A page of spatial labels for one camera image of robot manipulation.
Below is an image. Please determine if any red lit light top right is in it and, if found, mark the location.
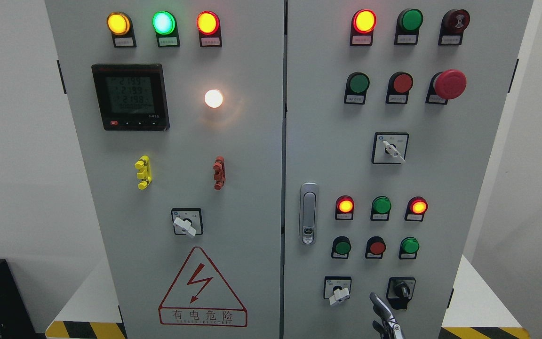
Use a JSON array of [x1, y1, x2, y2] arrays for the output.
[[352, 9, 377, 34]]

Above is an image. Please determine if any green light top right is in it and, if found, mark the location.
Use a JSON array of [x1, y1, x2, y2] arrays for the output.
[[397, 8, 423, 32]]

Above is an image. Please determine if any red terminal connector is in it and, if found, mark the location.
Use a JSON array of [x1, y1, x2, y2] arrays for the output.
[[213, 156, 226, 191]]

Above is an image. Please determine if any green light lower middle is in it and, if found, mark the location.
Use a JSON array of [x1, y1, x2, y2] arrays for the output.
[[372, 196, 392, 215]]

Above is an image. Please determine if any yellow indicator light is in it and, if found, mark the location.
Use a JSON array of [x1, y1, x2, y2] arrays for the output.
[[107, 12, 131, 36]]

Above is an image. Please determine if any grey cabinet door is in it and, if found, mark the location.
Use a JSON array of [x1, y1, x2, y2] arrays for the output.
[[45, 0, 284, 339], [283, 0, 533, 339]]

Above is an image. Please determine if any red lit light lower right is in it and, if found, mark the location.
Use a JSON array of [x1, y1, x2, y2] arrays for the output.
[[408, 196, 428, 215]]

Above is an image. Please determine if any red electric warning sticker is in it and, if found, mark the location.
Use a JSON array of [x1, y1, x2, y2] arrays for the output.
[[159, 246, 248, 327]]

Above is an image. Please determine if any red lit light lower left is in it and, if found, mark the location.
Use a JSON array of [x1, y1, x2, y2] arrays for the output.
[[336, 195, 354, 214]]

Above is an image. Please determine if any yellow terminal connector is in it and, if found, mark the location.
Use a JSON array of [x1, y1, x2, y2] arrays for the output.
[[134, 156, 152, 190]]

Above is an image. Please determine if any red emergency stop button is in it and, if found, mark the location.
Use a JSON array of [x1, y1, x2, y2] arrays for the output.
[[432, 69, 467, 99]]

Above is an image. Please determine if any dark red buzzer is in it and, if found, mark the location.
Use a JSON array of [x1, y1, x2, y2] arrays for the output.
[[442, 9, 470, 34]]

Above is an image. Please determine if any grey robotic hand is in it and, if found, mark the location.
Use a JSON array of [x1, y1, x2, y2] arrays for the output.
[[369, 292, 405, 339]]

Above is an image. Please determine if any green button bottom left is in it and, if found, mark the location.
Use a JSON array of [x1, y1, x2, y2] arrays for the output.
[[332, 236, 352, 259]]

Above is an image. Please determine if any grey left cabinet door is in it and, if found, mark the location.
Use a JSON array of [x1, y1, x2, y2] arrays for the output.
[[45, 0, 284, 339]]

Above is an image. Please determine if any lower white selector switch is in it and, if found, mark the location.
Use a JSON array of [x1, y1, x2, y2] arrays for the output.
[[323, 275, 352, 307]]

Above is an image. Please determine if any green lit indicator light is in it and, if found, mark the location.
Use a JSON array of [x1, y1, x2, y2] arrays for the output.
[[152, 11, 176, 36]]

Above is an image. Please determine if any black digital power meter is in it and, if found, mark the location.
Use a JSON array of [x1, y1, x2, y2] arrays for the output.
[[92, 64, 169, 131]]

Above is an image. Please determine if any silver door handle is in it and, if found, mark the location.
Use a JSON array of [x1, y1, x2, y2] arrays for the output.
[[299, 182, 319, 245]]

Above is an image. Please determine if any left rotary selector switch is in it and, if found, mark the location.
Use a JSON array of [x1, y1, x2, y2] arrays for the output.
[[170, 208, 204, 239]]

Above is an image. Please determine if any green push button upper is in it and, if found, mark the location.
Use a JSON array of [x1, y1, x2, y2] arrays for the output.
[[346, 72, 370, 94]]

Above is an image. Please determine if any red push button upper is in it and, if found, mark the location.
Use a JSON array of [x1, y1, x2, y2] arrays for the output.
[[389, 72, 413, 94]]

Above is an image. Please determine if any upper right selector switch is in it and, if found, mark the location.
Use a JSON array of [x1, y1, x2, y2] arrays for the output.
[[371, 132, 409, 164]]

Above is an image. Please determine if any red button bottom middle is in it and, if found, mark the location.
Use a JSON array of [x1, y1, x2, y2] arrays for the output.
[[365, 236, 386, 259]]

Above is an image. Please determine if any black knob selector switch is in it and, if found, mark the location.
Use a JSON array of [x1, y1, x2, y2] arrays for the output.
[[386, 277, 416, 310]]

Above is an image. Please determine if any green button bottom right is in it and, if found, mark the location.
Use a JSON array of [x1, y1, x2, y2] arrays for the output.
[[400, 236, 420, 256]]

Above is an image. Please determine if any red lit indicator light left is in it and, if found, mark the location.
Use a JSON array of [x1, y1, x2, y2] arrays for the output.
[[197, 11, 220, 36]]

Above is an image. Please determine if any white indicator light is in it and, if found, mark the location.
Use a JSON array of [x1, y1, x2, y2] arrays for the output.
[[204, 89, 224, 109]]

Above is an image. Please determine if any grey right cabinet door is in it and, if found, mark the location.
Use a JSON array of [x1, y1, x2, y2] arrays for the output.
[[283, 0, 533, 339]]

